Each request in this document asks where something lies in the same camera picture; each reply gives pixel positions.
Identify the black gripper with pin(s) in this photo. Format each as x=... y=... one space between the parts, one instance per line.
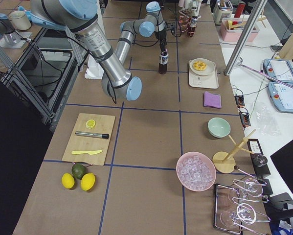
x=161 y=35

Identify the tea bottle white cap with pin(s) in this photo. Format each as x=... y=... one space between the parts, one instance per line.
x=163 y=61

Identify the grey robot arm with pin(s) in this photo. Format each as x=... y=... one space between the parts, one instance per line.
x=81 y=18
x=153 y=23

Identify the tea bottle right in rack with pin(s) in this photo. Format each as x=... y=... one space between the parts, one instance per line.
x=193 y=22

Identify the cream serving tray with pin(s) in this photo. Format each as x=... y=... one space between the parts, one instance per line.
x=198 y=81

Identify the glass rack tray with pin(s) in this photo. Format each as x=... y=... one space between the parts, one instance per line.
x=234 y=208

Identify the glazed donut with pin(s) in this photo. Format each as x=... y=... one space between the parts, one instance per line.
x=199 y=65

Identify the white plate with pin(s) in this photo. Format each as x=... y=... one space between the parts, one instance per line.
x=210 y=67

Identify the pink storage bin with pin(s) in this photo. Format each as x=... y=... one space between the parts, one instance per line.
x=233 y=35

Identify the cream toaster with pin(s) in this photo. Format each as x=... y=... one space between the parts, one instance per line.
x=222 y=9

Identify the purple cloth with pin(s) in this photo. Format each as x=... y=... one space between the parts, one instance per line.
x=212 y=100

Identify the red thermos bottle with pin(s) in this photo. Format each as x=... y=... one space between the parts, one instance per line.
x=239 y=10

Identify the green bowl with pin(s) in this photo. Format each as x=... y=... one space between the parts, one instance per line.
x=218 y=127

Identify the lemon slice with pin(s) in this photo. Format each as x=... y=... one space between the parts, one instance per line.
x=90 y=123

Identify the wooden cutting board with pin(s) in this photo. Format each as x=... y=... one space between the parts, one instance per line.
x=104 y=124

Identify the teach pendant tablet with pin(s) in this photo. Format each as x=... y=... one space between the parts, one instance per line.
x=279 y=69

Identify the yellow plastic knife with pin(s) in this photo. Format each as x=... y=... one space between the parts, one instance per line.
x=93 y=152

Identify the plastic bag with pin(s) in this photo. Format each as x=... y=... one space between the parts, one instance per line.
x=265 y=120

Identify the pink bowl of ice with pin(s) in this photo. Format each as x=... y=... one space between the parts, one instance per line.
x=195 y=171

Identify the black scale with jigger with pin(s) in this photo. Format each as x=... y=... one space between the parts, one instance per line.
x=259 y=161

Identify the green lime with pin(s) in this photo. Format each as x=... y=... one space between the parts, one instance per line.
x=78 y=171

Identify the right yellow lemon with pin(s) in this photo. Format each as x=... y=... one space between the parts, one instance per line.
x=87 y=181

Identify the yellow lemon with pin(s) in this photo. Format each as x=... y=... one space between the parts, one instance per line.
x=67 y=180
x=87 y=181

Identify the left yellow lemon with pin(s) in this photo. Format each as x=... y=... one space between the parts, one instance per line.
x=67 y=180

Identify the copper wire bottle rack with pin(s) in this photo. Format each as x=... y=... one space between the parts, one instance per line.
x=184 y=18

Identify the aluminium frame post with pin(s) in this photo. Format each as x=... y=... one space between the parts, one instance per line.
x=259 y=6

